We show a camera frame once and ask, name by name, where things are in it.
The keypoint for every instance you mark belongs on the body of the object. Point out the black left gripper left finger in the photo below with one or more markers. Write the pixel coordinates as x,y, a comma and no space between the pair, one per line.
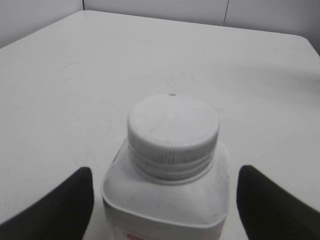
62,214

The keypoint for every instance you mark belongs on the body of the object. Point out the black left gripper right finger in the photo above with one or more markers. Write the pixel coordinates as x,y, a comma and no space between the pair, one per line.
268,212

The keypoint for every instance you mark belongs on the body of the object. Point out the white yogurt drink bottle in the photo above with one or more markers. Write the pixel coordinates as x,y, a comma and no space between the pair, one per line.
140,207

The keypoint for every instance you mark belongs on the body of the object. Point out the white ribbed screw cap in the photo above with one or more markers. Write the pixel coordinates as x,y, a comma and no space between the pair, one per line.
172,137

